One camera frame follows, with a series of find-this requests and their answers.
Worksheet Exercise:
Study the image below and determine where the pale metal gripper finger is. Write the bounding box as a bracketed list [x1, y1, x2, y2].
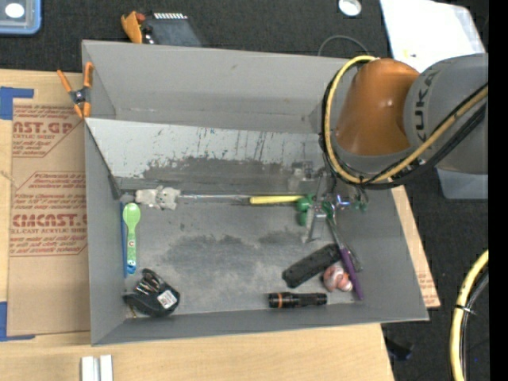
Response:
[325, 211, 351, 256]
[306, 206, 324, 244]

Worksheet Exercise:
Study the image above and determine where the purple pen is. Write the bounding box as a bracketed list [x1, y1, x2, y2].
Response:
[338, 247, 365, 302]

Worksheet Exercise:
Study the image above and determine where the pink toy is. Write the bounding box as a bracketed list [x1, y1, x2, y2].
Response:
[322, 264, 354, 294]

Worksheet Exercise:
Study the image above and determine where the grey metal bin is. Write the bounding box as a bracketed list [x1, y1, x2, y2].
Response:
[81, 40, 430, 347]

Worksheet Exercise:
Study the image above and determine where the white toy animal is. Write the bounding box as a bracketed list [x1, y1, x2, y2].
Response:
[134, 186, 180, 211]

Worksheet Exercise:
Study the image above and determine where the green spoon with blue end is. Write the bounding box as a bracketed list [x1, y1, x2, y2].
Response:
[122, 202, 142, 276]

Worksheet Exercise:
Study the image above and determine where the blue flat stick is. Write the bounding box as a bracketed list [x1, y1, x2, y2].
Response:
[119, 202, 129, 279]

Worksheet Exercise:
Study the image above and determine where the brown cardboard board, red print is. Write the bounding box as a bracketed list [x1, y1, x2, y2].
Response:
[0, 68, 442, 343]

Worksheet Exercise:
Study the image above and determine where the black ribbed handle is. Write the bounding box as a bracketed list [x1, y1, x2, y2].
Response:
[281, 243, 343, 290]

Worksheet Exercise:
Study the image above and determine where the yellow-handled metal tool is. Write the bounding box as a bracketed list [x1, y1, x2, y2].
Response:
[176, 194, 306, 206]

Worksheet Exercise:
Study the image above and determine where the black flashlight with orange ring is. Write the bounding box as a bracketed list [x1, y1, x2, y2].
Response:
[267, 291, 329, 310]

